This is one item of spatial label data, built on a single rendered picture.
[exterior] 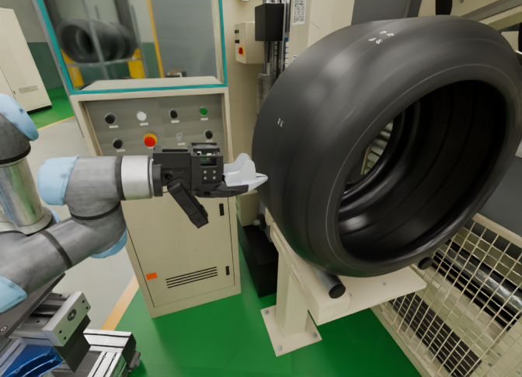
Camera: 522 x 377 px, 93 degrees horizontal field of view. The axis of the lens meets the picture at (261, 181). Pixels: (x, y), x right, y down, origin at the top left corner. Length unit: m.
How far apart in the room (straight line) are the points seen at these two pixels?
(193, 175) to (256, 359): 1.27
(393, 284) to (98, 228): 0.77
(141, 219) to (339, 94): 1.06
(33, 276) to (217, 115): 0.85
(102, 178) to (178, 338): 1.34
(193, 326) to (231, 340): 0.24
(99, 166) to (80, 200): 0.06
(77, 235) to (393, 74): 0.54
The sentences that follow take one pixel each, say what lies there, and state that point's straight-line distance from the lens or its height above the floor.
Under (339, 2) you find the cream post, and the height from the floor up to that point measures 1.52.
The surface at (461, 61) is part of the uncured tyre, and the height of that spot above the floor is 1.41.
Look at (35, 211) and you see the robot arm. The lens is 0.99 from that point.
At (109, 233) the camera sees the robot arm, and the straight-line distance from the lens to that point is 0.51.
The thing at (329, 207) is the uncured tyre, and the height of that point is 1.18.
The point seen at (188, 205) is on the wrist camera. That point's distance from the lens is 0.48.
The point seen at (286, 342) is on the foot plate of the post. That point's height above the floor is 0.01.
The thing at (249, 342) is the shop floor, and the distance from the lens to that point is 1.61.
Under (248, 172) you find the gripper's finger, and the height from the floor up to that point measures 1.22.
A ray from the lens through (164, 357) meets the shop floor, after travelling 1.66.
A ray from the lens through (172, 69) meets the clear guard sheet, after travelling 1.06.
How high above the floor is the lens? 1.43
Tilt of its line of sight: 30 degrees down
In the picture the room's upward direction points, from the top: straight up
